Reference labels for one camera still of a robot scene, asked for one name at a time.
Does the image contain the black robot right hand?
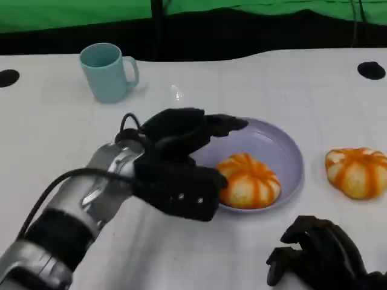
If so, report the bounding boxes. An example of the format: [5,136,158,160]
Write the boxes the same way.
[265,214,369,290]

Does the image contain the short looped black arm cable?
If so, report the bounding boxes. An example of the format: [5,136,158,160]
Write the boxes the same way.
[114,112,145,144]

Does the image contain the pale green mug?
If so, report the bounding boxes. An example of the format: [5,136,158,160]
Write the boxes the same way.
[79,42,140,104]

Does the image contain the black vertical pole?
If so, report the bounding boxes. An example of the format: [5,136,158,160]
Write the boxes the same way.
[152,0,166,61]

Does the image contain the black table cable grommet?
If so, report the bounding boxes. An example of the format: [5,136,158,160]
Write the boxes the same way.
[0,69,21,89]
[357,61,386,81]

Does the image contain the lilac plate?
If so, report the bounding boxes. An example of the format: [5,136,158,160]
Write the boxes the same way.
[189,117,304,216]

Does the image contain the long black arm cable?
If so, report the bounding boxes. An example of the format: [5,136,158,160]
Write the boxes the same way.
[17,168,138,242]

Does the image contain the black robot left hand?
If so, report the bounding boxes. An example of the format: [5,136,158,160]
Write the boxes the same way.
[140,108,249,166]

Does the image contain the green cloth backdrop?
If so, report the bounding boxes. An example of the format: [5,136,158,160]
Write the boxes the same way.
[0,0,387,34]

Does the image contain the orange white toy bread roll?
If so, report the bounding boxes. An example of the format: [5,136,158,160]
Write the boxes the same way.
[325,147,387,200]
[216,152,282,210]

